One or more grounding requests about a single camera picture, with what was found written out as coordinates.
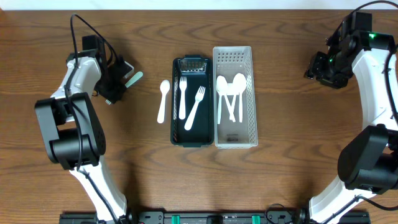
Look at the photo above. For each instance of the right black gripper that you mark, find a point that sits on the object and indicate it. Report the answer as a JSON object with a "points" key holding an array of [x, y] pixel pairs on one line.
{"points": [[315, 68]]}

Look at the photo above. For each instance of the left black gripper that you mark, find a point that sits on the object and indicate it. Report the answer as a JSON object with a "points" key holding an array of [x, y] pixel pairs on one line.
{"points": [[115, 91]]}

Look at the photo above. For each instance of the teal green fork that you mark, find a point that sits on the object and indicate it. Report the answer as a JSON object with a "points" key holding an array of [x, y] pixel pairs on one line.
{"points": [[134, 79]]}

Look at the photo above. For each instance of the white thick-handled spoon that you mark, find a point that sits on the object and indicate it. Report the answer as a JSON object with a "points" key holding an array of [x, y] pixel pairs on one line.
{"points": [[164, 89]]}

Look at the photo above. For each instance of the white thick-handled fork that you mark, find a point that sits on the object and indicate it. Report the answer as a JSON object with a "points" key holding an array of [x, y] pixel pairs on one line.
{"points": [[182, 99]]}

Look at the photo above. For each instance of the dark green plastic basket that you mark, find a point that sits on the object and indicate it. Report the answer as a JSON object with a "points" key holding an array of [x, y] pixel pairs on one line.
{"points": [[188, 74]]}

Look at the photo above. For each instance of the pale green fork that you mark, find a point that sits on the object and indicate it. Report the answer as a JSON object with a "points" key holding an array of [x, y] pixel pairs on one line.
{"points": [[198, 98]]}

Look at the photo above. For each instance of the white plastic spoon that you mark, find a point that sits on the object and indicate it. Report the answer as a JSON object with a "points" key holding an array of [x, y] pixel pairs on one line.
{"points": [[219, 108], [240, 86]]}

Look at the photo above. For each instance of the white plastic spoon lowest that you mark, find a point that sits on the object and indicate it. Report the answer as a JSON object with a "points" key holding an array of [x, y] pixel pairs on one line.
{"points": [[230, 96]]}

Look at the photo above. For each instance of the clear perforated plastic basket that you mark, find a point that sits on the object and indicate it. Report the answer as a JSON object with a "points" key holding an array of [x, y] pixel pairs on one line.
{"points": [[235, 105]]}

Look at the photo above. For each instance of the white plastic spoon angled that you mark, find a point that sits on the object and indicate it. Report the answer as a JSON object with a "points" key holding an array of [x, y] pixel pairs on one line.
{"points": [[221, 85]]}

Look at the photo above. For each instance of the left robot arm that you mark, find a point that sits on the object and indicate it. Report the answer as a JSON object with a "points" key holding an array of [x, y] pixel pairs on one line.
{"points": [[72, 133]]}

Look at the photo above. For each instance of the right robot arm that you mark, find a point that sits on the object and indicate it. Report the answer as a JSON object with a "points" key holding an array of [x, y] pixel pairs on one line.
{"points": [[367, 166]]}

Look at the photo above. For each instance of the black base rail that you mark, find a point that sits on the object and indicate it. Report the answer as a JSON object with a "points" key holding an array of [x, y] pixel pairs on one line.
{"points": [[158, 217]]}

